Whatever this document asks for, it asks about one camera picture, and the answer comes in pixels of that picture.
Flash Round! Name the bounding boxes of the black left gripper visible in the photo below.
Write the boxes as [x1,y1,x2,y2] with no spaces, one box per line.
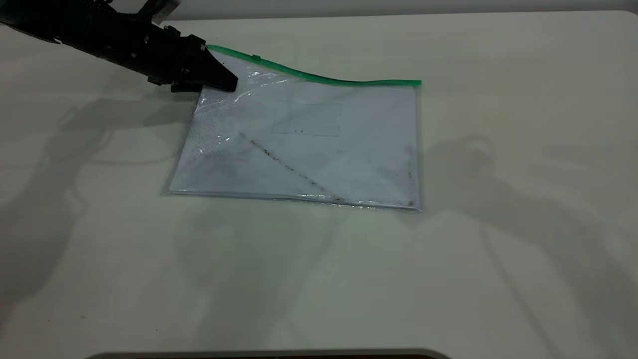
[145,24,239,94]

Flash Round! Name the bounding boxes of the transparent zip bag green zipper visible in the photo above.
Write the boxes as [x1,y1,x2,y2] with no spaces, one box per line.
[162,45,423,212]

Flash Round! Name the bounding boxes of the grey-edged dark base panel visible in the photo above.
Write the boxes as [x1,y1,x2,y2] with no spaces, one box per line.
[82,348,452,359]

